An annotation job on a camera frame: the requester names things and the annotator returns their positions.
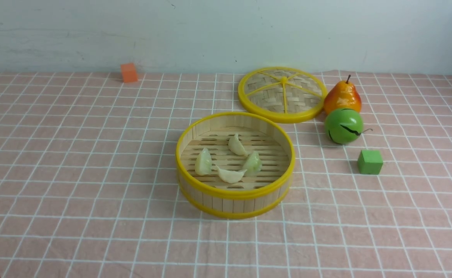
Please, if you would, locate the cream dumpling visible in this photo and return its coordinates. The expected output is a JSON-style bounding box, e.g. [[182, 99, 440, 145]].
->
[[212, 165, 247, 184], [228, 133, 248, 156]]

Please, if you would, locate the pale green dumpling bottom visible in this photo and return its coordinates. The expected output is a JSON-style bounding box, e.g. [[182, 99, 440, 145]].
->
[[195, 148, 212, 176]]

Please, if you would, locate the pale green dumpling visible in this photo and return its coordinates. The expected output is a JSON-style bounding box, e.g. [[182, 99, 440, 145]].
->
[[243, 150, 262, 176], [195, 148, 212, 176]]

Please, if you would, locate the yellow bamboo steamer tray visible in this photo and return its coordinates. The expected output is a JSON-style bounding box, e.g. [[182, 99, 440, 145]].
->
[[175, 112, 295, 219]]

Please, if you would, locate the yellow woven steamer lid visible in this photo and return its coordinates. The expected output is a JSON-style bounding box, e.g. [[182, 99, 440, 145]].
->
[[237, 66, 328, 124]]

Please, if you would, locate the orange cube block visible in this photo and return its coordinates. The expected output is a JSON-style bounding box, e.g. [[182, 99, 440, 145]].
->
[[120, 62, 138, 83]]

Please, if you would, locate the green toy apple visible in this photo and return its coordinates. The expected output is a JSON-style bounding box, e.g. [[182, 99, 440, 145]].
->
[[324, 108, 373, 145]]

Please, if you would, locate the orange yellow toy pear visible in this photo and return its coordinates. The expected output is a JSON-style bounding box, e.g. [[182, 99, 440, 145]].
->
[[323, 75, 362, 114]]

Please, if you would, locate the green cube block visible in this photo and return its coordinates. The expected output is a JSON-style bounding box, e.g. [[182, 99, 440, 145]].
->
[[357, 149, 384, 175]]

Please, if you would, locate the pink checkered tablecloth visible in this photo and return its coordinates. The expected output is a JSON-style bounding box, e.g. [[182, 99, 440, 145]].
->
[[0, 73, 452, 278]]

